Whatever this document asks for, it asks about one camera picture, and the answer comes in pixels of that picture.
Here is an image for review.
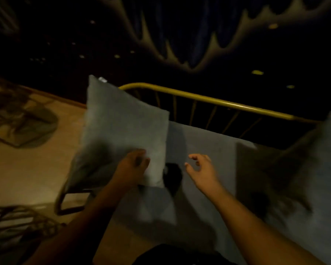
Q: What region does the person's right hand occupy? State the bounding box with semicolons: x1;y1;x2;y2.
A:
184;153;224;195

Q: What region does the person's left hand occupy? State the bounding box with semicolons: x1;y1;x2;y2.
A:
112;149;151;191

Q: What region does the white pillow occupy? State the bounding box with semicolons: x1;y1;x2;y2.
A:
63;75;170;197
261;109;331;221

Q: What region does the person's left forearm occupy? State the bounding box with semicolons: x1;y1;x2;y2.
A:
24;183;122;265

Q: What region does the person's right forearm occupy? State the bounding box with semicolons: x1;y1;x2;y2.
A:
209;186;326;265

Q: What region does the yellow metal bed headboard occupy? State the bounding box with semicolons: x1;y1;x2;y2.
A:
118;82;322;142

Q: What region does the dark curtain with scalloped trim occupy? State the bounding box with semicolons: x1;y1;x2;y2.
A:
93;0;331;73

